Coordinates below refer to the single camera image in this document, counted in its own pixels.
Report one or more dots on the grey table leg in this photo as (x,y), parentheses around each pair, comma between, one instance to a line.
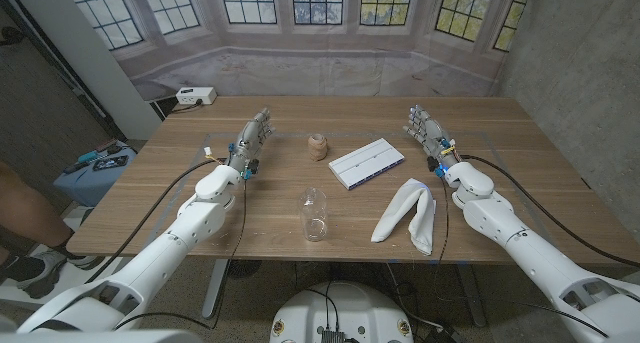
(472,295)
(215,288)

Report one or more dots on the white power strip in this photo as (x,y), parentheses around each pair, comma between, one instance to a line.
(196,95)

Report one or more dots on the printed window backdrop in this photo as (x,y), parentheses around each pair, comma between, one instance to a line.
(320,68)

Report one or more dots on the white flat box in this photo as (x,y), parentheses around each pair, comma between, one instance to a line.
(365,163)

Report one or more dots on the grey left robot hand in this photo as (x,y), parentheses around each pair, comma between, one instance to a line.
(247,143)

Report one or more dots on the person's leg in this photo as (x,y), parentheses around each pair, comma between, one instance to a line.
(25,208)

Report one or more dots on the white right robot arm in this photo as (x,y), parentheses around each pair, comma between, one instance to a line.
(525,243)

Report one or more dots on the clear plastic bottle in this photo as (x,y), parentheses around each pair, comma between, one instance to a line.
(313,218)

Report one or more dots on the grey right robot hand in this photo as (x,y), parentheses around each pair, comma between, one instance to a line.
(431,135)

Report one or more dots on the white folded cloth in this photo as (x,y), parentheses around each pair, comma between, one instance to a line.
(400,208)

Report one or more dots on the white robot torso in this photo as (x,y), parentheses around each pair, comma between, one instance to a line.
(345,308)

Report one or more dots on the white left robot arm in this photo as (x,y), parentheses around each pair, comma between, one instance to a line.
(165,248)

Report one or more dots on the blue stool with tools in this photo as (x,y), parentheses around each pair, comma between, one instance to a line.
(85,183)

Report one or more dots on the grey sneaker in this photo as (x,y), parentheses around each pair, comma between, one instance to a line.
(40,273)

